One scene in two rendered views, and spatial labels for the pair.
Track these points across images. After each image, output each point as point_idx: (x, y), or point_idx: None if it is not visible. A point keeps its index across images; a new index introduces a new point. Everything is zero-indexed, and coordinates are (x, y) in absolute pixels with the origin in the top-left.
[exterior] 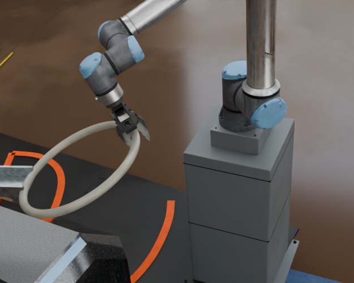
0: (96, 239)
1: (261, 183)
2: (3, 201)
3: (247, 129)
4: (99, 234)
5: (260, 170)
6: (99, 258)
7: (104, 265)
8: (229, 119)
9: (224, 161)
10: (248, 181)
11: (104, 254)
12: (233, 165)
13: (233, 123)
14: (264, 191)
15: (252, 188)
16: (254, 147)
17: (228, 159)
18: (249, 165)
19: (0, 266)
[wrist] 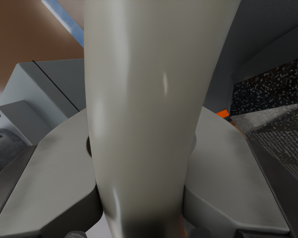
0: (284, 96)
1: (46, 68)
2: None
3: (3, 131)
4: (271, 107)
5: (29, 72)
6: None
7: (286, 60)
8: (9, 156)
9: (62, 112)
10: (57, 81)
11: (281, 72)
12: (56, 100)
13: (9, 147)
14: (52, 64)
15: (62, 76)
16: (16, 106)
17: (56, 112)
18: (36, 86)
19: None
